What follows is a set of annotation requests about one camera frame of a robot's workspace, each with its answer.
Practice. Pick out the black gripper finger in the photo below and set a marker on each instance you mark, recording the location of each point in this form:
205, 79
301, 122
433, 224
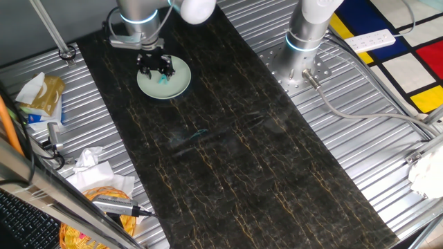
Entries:
145, 72
167, 71

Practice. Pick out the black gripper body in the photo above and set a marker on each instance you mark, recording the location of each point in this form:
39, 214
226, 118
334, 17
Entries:
154, 58

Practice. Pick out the teal plastic clothespin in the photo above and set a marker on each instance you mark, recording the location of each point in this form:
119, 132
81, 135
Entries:
162, 80

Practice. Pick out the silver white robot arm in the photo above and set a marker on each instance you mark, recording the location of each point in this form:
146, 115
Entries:
138, 14

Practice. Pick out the pale green round plate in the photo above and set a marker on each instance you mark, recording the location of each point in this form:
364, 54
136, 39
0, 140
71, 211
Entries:
173, 88

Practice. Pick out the gold tissue box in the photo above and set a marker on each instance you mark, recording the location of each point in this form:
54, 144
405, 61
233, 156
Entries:
48, 93

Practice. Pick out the metal pole with foot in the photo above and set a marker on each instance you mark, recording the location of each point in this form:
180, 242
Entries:
52, 31

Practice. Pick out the dark marble pattern mat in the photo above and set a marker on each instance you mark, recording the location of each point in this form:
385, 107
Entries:
225, 155

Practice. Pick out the crumpled white tissue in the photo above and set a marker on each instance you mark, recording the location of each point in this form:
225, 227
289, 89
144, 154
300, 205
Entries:
86, 159

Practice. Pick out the blue white tissue pack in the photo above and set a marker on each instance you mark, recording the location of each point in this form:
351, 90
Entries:
38, 119

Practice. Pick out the orange tube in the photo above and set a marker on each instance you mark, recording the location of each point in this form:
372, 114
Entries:
8, 128

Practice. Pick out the yellow wicker basket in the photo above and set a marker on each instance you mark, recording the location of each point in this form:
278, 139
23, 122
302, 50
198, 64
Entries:
72, 238

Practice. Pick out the black computer keyboard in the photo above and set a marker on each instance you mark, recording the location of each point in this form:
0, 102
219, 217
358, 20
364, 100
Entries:
24, 224

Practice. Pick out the white power strip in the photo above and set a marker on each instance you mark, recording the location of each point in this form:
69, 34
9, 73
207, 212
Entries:
370, 41

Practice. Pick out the colourful block pattern cloth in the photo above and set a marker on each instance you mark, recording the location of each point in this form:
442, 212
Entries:
408, 69

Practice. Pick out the white cloth at right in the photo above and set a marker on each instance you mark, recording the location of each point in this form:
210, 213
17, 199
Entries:
427, 173

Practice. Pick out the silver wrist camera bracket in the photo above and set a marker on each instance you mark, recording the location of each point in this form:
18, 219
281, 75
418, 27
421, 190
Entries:
124, 42

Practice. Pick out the small silver depth camera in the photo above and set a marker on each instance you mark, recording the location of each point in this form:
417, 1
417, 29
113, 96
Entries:
54, 135

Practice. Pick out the ribbed silver depth camera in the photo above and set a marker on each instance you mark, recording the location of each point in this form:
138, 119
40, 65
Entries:
114, 205

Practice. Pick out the aluminium frame beam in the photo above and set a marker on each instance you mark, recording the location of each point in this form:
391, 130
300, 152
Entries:
52, 193

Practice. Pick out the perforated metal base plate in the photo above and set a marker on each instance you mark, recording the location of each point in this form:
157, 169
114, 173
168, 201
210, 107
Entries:
323, 71

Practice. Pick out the aluminium frame rail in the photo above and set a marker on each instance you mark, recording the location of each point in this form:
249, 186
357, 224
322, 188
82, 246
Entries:
432, 145
427, 231

